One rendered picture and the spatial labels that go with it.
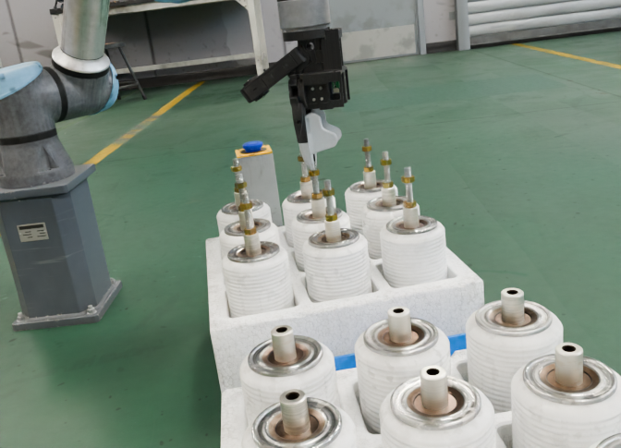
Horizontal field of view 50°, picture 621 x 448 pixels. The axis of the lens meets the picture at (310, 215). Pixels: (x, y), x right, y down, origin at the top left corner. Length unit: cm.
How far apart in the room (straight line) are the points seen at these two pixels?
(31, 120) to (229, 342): 69
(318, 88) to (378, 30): 522
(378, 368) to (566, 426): 18
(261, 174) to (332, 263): 42
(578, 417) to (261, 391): 28
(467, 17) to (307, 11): 528
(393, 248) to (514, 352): 34
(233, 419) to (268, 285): 26
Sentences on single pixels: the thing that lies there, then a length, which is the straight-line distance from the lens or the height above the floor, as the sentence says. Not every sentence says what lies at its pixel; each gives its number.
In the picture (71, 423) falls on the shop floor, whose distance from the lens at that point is 116.
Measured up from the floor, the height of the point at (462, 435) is 25.
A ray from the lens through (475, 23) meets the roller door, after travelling 630.
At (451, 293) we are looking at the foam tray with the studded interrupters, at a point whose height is 17.
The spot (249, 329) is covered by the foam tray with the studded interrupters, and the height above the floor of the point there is 17.
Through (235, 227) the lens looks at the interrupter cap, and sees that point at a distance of 107.
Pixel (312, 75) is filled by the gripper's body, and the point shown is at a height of 48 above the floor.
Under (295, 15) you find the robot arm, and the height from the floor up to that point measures 57.
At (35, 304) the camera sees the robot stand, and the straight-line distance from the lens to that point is 151.
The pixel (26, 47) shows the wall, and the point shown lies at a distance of 673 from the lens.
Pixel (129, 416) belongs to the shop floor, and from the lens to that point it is 113.
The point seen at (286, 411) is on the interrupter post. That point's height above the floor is 27.
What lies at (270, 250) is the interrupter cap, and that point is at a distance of 95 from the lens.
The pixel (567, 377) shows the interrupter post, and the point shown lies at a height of 26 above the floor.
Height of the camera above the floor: 58
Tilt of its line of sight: 18 degrees down
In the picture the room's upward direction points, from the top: 7 degrees counter-clockwise
